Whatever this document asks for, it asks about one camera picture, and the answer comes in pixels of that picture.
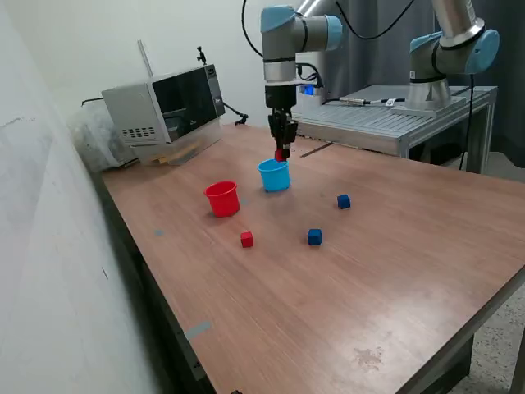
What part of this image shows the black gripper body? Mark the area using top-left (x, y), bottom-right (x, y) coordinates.
top-left (264, 83), bottom-right (297, 118)

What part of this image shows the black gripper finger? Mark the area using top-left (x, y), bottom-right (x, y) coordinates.
top-left (283, 117), bottom-right (299, 159)
top-left (268, 111), bottom-right (285, 153)

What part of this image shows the black tape strip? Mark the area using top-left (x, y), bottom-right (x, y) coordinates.
top-left (300, 142), bottom-right (331, 158)

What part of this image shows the blue plastic cup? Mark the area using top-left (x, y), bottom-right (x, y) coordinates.
top-left (257, 158), bottom-right (292, 193)

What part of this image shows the aluminium profile robot stand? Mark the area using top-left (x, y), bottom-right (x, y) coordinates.
top-left (291, 85), bottom-right (499, 173)

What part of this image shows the red plastic cup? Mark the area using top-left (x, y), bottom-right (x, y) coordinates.
top-left (203, 180), bottom-right (240, 218)

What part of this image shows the thin white rod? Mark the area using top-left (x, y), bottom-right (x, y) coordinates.
top-left (137, 39), bottom-right (154, 78)

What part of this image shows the silver microwave oven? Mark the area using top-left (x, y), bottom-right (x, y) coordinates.
top-left (101, 64), bottom-right (226, 145)

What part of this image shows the aluminium mounting plate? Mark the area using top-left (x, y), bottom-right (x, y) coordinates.
top-left (391, 94), bottom-right (468, 117)

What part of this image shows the translucent plastic bag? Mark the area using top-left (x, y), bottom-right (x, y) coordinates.
top-left (67, 100), bottom-right (140, 173)

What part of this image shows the long pale tape strip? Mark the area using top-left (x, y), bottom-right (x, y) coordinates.
top-left (184, 320), bottom-right (212, 341)

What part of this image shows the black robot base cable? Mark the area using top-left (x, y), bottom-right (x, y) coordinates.
top-left (340, 97), bottom-right (407, 106)

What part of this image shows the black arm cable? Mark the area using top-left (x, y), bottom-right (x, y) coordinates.
top-left (240, 0), bottom-right (418, 61)

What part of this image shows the thin black hanging cable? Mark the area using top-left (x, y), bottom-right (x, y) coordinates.
top-left (458, 72), bottom-right (476, 172)

